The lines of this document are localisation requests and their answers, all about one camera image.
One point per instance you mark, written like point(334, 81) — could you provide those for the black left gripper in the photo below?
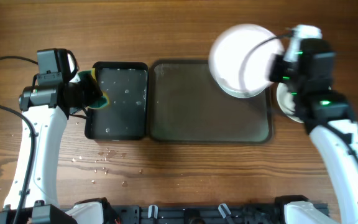
point(94, 93)

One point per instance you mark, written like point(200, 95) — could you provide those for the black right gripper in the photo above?
point(278, 62)

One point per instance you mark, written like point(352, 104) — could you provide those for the green yellow sponge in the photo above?
point(93, 97)

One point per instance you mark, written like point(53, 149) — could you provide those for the white plate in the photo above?
point(285, 102)
point(243, 55)

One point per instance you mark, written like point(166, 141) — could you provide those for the pale blue plate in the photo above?
point(223, 84)

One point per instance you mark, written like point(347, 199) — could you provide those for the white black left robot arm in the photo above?
point(33, 193)

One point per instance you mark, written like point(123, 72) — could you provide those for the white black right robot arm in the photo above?
point(330, 121)

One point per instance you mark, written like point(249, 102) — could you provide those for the black water tray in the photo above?
point(124, 118)

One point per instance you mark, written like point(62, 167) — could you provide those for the brown serving tray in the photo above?
point(186, 105)

